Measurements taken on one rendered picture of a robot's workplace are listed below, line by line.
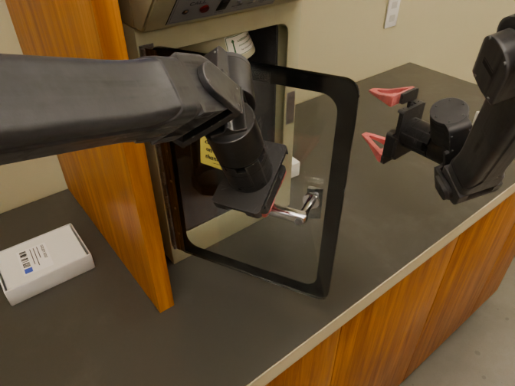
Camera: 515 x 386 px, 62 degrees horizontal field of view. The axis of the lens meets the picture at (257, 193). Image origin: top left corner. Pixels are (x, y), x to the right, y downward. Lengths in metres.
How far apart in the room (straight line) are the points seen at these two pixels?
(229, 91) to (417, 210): 0.75
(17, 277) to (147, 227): 0.33
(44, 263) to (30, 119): 0.69
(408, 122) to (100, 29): 0.54
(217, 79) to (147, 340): 0.52
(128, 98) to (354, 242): 0.72
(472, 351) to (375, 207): 1.14
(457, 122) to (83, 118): 0.57
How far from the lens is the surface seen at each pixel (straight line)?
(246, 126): 0.43
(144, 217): 0.67
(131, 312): 0.84
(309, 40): 1.51
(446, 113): 0.74
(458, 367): 2.01
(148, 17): 0.61
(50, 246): 0.96
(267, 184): 0.52
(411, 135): 0.81
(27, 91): 0.27
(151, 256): 0.72
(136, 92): 0.33
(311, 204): 0.61
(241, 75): 0.49
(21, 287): 0.91
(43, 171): 1.18
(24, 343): 0.87
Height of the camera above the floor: 1.59
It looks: 37 degrees down
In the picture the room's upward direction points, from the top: straight up
